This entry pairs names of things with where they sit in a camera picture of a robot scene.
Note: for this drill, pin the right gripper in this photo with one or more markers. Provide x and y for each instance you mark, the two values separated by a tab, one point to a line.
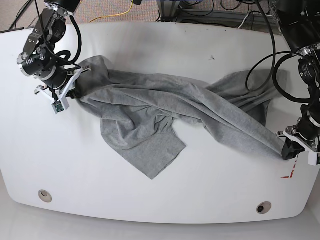
62	84

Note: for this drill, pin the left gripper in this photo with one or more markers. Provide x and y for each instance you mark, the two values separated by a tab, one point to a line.
302	137

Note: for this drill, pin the grey t-shirt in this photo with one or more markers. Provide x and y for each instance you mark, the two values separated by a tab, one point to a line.
137	112

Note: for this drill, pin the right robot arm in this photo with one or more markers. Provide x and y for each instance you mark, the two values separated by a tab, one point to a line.
38	58

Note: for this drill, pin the red tape rectangle marking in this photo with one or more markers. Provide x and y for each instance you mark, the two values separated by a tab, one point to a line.
291	173

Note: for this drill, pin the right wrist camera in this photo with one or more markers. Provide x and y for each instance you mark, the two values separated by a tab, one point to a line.
60	105

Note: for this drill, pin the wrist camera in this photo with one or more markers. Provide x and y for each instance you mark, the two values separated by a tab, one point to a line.
313	158
60	105

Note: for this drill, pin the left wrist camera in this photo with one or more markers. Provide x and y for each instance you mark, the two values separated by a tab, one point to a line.
313	158

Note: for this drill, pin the right table cable grommet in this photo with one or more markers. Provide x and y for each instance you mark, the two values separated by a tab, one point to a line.
264	207

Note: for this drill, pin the table cable grommet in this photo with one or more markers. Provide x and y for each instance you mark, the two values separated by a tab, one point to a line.
45	196
264	207

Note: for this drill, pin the left table cable grommet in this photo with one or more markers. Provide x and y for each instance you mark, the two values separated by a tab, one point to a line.
45	196

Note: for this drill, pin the aluminium frame rail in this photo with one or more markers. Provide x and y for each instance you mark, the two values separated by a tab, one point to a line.
224	13

